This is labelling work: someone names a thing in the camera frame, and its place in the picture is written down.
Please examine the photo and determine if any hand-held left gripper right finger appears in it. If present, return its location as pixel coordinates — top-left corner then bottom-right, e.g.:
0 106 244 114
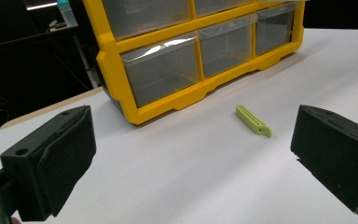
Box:
290 105 358 220

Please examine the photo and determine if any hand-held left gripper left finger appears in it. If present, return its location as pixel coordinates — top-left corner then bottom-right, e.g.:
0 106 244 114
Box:
0 105 97 222

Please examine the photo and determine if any green plastic bag clip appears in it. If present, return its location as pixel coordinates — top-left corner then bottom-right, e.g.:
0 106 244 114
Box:
235 105 273 139

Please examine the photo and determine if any large clear plastic drawer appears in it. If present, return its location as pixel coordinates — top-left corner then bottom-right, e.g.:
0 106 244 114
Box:
119 31 201 108

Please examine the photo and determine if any yellow drawer organizer cabinet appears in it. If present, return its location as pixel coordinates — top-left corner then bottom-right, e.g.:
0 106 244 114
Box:
82 0 306 126

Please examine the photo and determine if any teal-capped clear container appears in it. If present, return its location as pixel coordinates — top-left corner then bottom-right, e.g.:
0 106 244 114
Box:
56 0 78 28

